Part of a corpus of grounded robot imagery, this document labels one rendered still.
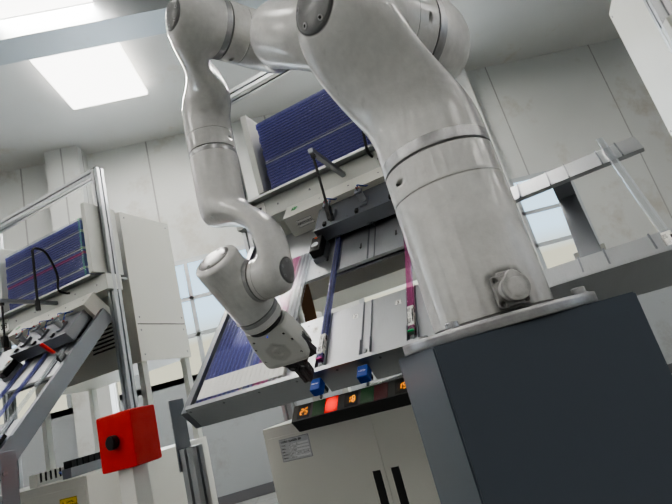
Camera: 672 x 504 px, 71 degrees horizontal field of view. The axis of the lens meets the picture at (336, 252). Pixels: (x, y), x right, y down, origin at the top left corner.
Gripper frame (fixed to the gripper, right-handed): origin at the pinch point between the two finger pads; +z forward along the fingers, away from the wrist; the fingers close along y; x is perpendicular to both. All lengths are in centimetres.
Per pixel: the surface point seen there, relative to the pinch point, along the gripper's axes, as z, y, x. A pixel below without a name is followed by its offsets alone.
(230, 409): 7.1, -25.1, 2.2
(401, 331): 5.5, 19.3, 8.8
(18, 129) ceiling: -76, -292, 298
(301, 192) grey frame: -4, -13, 81
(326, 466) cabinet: 43.4, -19.9, 7.1
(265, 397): 6.5, -14.7, 2.2
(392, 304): 5.5, 17.3, 18.3
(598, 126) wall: 202, 162, 430
